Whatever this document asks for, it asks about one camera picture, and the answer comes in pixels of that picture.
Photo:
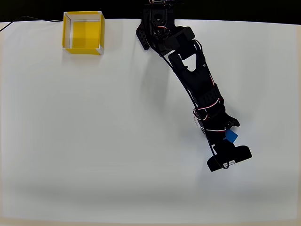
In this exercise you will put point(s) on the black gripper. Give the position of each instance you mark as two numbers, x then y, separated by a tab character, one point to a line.
226	126

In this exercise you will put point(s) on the yellow cardboard box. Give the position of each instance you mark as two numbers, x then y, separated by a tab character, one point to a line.
85	33

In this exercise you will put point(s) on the blue block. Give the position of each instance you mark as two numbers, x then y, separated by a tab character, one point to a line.
232	136

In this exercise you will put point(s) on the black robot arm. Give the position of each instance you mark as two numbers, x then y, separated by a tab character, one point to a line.
195	77

